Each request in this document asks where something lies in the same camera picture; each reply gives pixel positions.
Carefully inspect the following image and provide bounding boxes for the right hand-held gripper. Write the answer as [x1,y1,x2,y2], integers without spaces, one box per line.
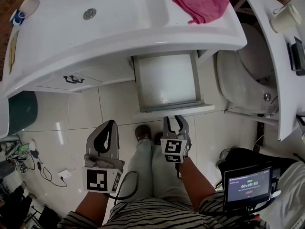
[160,115,192,164]

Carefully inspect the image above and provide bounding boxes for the white power adapter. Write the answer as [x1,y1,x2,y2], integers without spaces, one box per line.
[58,168,72,180]

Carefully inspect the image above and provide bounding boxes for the person's right brown shoe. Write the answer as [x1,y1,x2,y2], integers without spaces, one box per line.
[154,132,164,146]

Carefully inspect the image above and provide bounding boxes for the person's left brown shoe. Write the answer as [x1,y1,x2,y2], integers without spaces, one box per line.
[134,125,153,142]

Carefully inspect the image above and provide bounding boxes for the person's right forearm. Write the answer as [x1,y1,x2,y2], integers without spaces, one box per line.
[178,156,217,207]

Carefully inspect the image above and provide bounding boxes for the pink cloth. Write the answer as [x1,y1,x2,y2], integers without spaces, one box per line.
[171,0,230,25]

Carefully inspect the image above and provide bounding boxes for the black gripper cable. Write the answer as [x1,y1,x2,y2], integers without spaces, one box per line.
[108,170,140,207]

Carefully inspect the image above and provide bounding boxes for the pale pink cup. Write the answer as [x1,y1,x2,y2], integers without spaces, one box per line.
[19,0,40,16]

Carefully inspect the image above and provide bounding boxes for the person's brown shoe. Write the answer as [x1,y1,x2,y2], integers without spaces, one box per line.
[154,132,164,146]
[134,125,153,142]

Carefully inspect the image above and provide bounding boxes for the white drawer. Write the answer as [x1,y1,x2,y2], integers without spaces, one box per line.
[131,50,216,124]

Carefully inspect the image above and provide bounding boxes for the black charger with cable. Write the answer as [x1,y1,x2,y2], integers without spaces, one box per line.
[36,160,69,188]

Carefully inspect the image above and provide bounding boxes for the black equipment pile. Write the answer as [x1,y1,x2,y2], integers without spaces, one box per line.
[0,184,61,229]

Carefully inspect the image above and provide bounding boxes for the person's grey trousers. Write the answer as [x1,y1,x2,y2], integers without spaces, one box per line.
[128,138,203,212]

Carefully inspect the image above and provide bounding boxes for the white side table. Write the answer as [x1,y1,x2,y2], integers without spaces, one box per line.
[223,0,305,142]

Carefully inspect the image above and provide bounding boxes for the white chair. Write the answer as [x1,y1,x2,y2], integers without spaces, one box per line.
[0,96,10,140]

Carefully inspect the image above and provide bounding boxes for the dark green bin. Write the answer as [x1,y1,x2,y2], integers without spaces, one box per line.
[8,90,39,131]

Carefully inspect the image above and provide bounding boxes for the white sink vanity cabinet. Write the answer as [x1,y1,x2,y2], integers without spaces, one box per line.
[0,0,248,99]

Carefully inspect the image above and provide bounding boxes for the black monitor screen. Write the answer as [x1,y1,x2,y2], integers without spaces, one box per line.
[224,167,274,211]

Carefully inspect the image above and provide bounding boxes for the white toilet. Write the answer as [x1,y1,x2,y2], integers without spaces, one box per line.
[216,21,281,115]

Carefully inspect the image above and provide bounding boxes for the chrome sink drain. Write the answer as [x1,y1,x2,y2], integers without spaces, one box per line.
[82,8,97,21]

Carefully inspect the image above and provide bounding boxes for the black tablet stand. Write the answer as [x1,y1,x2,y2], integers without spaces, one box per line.
[286,35,305,77]

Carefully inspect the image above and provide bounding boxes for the person's left forearm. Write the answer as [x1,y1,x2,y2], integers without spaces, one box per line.
[74,191,111,229]

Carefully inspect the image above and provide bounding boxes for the blue mug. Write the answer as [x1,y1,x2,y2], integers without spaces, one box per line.
[9,9,27,26]

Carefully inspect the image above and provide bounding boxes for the power strip with cables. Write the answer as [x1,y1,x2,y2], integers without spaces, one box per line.
[0,139,37,174]

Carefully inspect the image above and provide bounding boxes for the black camera rig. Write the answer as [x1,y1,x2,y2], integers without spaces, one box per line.
[223,205,282,229]

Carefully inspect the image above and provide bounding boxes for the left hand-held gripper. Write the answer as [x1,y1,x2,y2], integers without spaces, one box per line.
[81,119,126,195]

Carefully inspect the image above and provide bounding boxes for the beige wooden comb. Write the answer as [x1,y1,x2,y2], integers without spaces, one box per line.
[8,29,20,75]

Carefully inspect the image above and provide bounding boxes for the cream mug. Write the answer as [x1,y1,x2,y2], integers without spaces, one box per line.
[269,3,303,34]

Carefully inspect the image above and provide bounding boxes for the person's striped shirt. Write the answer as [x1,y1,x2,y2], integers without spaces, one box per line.
[58,191,268,229]

